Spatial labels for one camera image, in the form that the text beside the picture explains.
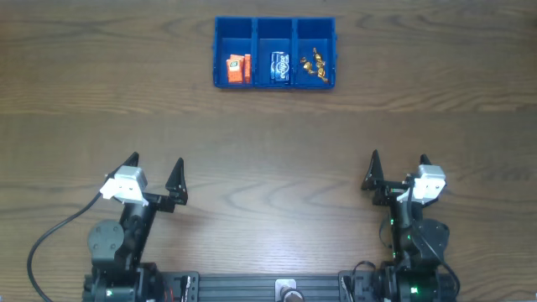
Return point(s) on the mounting rail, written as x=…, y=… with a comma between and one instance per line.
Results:
x=243, y=287

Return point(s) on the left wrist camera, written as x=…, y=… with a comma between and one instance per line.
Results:
x=126, y=184

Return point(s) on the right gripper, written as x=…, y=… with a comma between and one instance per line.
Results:
x=388, y=193

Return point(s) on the orange candy box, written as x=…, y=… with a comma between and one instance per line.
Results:
x=235, y=69
x=247, y=69

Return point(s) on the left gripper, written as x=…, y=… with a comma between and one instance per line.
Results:
x=161, y=203

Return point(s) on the blue tray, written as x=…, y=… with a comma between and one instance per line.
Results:
x=274, y=29

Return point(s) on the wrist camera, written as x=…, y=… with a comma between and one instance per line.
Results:
x=126, y=184
x=425, y=182

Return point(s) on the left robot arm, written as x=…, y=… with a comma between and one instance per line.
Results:
x=105, y=243

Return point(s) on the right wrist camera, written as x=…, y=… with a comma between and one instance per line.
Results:
x=425, y=182

